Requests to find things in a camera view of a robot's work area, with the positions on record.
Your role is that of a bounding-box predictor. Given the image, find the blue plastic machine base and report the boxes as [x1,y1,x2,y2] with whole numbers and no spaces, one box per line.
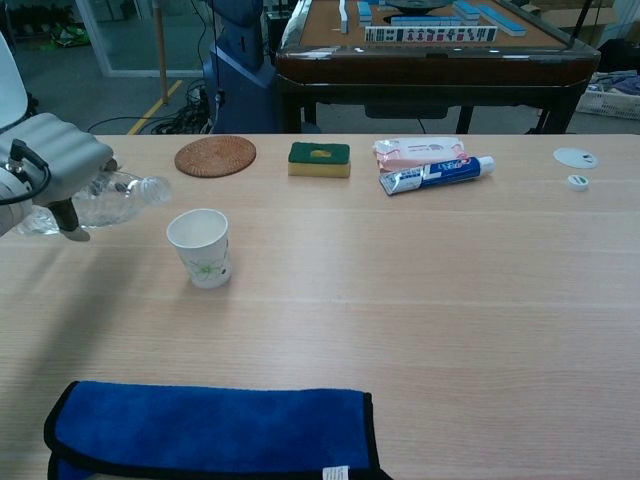
[202,0,281,135]

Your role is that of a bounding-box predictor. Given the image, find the white plastic mesh basket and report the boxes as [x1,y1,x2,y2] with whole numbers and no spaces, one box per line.
[574,82,640,121]

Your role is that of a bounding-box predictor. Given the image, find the black floor cable tangle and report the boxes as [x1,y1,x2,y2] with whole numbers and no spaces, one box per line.
[149,79,217,135]

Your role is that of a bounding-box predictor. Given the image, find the blue white toothpaste tube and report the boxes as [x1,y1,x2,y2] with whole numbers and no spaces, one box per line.
[378,155,496,198]

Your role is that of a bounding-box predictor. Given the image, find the dark brown mahjong table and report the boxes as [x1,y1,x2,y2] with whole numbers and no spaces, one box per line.
[274,0,601,135]

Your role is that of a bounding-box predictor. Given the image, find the pink wet wipes pack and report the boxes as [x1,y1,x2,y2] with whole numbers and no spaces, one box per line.
[371,137,469,174]

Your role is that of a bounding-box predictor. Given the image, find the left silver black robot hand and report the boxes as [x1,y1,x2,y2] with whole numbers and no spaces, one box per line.
[0,112,119,244]

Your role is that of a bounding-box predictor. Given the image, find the white paper cup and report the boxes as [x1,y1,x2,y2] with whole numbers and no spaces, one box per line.
[166,208,234,290]

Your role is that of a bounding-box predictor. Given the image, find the green plastic bags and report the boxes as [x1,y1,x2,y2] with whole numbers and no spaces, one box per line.
[44,27,91,52]

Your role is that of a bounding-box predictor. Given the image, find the clear plastic bottle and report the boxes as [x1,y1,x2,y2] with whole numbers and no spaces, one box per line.
[12,170,174,236]

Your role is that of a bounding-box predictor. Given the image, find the blue microfiber cloth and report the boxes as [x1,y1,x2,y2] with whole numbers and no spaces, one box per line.
[43,380,394,480]

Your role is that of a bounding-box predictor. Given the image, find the green yellow sponge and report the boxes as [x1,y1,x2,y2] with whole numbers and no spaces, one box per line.
[287,141,352,179]

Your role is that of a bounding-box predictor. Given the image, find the cardboard box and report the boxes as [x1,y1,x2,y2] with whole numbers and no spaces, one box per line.
[529,0,619,29]

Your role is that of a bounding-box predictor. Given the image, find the round woven rattan coaster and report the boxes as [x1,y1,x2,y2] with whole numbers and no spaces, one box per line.
[174,136,258,179]

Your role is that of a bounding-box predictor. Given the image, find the wooden pole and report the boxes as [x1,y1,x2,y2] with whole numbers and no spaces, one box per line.
[152,0,170,106]

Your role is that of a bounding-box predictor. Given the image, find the white faced mahjong tile row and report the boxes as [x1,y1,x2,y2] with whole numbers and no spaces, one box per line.
[364,25,499,44]

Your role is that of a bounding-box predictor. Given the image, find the thin black rod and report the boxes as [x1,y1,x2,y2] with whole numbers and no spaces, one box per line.
[563,0,595,52]

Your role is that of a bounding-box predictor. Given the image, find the white plastic chair shell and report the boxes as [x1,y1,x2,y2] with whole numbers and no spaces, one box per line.
[0,32,30,135]

